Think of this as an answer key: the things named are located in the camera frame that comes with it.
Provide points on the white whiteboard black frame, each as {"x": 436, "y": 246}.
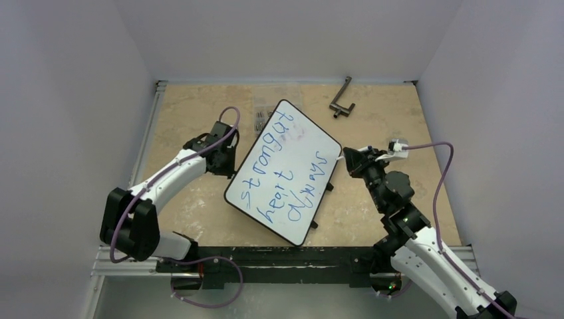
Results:
{"x": 283, "y": 178}

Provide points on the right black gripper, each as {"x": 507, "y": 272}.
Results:
{"x": 363, "y": 163}

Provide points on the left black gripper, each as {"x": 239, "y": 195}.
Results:
{"x": 229, "y": 169}

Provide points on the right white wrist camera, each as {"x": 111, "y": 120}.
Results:
{"x": 397, "y": 150}

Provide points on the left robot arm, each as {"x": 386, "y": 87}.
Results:
{"x": 130, "y": 220}

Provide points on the clear plastic screw box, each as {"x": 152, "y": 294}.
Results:
{"x": 267, "y": 96}

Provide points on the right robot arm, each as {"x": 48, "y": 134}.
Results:
{"x": 414, "y": 248}

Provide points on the white marker pen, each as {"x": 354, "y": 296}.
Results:
{"x": 350, "y": 151}

